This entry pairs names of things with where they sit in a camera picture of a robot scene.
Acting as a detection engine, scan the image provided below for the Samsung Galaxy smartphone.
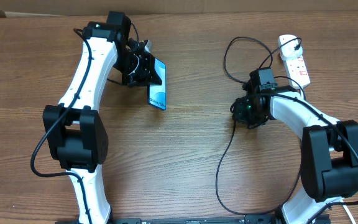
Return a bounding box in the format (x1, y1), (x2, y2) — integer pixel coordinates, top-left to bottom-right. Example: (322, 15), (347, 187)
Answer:
(148, 58), (167, 111)

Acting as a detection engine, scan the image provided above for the black USB charging cable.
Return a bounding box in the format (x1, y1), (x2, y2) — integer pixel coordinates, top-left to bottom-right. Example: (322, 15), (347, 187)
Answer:
(215, 36), (307, 217)

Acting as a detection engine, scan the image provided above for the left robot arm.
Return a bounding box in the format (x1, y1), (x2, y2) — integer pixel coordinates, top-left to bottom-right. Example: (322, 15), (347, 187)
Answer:
(40, 11), (167, 223)

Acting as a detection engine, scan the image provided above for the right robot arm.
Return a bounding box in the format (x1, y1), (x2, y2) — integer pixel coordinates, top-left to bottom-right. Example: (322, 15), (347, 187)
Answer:
(230, 68), (358, 223)

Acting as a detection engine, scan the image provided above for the white charger plug adapter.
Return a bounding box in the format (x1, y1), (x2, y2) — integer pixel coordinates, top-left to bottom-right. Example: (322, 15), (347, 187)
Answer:
(278, 34), (303, 61)

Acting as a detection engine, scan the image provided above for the white power strip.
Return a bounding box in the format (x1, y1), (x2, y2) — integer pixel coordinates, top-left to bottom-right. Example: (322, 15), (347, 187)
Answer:
(278, 34), (311, 91)

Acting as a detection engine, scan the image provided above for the brown cardboard backdrop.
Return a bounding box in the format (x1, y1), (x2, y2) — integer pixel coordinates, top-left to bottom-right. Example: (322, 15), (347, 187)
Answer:
(0, 0), (358, 17)

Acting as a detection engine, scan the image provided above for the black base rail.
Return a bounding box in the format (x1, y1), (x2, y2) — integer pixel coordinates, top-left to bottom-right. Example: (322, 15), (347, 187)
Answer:
(54, 217), (332, 224)

